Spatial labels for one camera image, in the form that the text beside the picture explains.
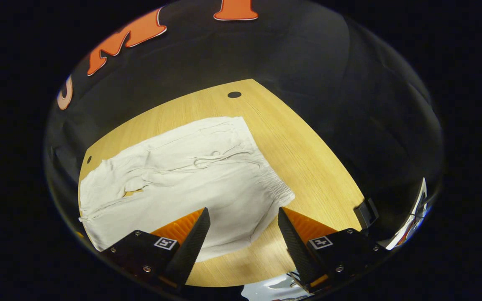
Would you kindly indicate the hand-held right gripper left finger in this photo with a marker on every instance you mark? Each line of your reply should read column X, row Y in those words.
column 193, row 242

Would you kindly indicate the black table edge bracket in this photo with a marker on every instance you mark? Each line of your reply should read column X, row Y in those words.
column 365, row 212

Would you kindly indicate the black backdrop cloth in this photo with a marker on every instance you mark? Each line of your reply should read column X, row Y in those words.
column 308, row 54

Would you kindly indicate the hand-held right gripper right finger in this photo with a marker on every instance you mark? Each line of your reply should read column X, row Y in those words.
column 295, row 246

